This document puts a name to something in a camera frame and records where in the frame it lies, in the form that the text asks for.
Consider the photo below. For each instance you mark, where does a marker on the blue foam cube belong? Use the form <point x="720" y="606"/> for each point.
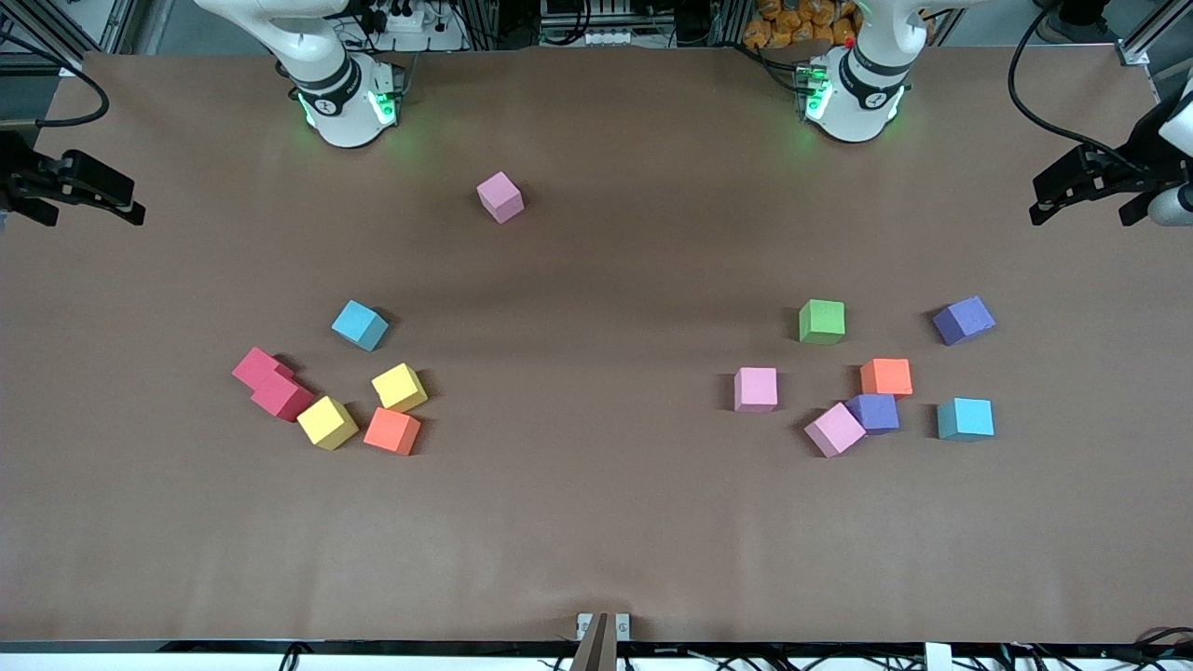
<point x="360" y="325"/>
<point x="966" y="418"/>

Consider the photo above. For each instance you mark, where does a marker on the paper table cover sheet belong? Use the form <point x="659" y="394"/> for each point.
<point x="596" y="513"/>

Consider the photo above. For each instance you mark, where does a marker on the red foam cube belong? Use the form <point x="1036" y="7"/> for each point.
<point x="259" y="366"/>
<point x="281" y="398"/>

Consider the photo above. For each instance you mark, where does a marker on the white power strip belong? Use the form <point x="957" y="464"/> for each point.
<point x="401" y="19"/>

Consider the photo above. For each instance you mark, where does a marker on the aluminium frame profile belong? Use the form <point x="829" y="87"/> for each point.
<point x="56" y="28"/>
<point x="1151" y="37"/>

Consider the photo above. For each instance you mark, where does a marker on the green foam cube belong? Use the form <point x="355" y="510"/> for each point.
<point x="821" y="321"/>

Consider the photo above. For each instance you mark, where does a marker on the yellow foam cube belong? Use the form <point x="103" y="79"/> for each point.
<point x="400" y="387"/>
<point x="327" y="421"/>

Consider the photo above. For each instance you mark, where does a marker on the purple foam cube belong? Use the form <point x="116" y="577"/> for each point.
<point x="964" y="320"/>
<point x="881" y="413"/>

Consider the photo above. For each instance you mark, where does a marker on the pink foam cube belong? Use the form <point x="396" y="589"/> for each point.
<point x="835" y="430"/>
<point x="755" y="389"/>
<point x="500" y="196"/>

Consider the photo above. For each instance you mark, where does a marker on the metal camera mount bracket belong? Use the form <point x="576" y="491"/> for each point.
<point x="603" y="638"/>

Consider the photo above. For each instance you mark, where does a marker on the small white box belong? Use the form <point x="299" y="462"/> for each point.
<point x="939" y="657"/>

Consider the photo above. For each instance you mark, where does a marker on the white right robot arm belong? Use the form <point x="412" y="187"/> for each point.
<point x="340" y="89"/>

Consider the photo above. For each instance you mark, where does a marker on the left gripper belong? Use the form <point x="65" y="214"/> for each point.
<point x="1143" y="162"/>

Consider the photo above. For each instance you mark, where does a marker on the grey electronics unit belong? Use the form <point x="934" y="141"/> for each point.
<point x="596" y="19"/>

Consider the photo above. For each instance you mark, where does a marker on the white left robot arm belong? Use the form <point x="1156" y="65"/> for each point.
<point x="857" y="89"/>

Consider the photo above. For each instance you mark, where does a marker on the orange foam cube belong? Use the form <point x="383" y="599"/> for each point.
<point x="886" y="376"/>
<point x="391" y="431"/>

